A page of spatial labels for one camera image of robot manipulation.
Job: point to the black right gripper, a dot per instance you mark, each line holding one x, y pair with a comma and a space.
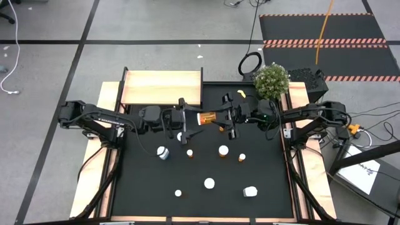
242, 113

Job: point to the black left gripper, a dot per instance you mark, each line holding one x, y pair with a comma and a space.
173, 120

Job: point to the white Melatonin supplement bottle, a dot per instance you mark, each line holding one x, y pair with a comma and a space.
162, 152

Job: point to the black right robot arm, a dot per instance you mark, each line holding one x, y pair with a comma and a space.
300, 112

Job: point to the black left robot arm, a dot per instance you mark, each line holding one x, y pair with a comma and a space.
109, 120

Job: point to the light wooden shelf board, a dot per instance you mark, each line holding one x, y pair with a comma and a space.
156, 87

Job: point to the yellow tape tag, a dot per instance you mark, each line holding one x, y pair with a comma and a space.
241, 93

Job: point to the green potted plant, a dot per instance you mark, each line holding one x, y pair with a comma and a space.
271, 82

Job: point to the black perforated computer tower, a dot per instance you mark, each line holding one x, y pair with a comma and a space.
306, 78

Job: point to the black power brick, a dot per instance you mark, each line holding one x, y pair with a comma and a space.
342, 133

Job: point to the black striped-edge anti-fatigue mat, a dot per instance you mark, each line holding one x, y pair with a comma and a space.
312, 28

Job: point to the yellow power connector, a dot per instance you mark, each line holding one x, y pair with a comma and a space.
354, 128

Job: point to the white paper sheet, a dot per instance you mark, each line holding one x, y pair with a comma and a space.
359, 175

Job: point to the black side cart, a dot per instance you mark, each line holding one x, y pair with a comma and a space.
387, 187

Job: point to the black office chair base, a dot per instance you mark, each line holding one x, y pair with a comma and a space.
6, 17

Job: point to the black table border frame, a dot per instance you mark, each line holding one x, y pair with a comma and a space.
218, 83

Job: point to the grey table bracket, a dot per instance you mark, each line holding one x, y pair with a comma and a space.
117, 223

